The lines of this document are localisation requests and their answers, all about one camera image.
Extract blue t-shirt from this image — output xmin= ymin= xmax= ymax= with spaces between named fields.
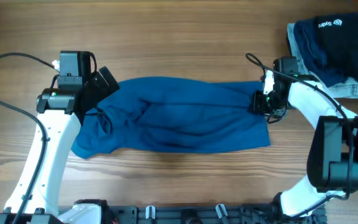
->
xmin=71 ymin=77 xmax=270 ymax=159

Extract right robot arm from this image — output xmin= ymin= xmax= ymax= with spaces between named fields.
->
xmin=246 ymin=53 xmax=358 ymax=222

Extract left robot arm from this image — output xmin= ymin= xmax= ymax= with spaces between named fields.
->
xmin=0 ymin=50 xmax=119 ymax=224

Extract light grey denim shorts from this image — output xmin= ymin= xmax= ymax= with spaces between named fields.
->
xmin=287 ymin=23 xmax=358 ymax=99

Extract navy blue folded garment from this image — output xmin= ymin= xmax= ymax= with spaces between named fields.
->
xmin=293 ymin=20 xmax=347 ymax=87

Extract black garment with white logo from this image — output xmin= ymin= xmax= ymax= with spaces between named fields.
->
xmin=314 ymin=12 xmax=358 ymax=81

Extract left black cable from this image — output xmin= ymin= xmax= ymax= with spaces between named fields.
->
xmin=0 ymin=52 xmax=58 ymax=224

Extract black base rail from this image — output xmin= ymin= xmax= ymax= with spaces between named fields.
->
xmin=57 ymin=198 xmax=328 ymax=224

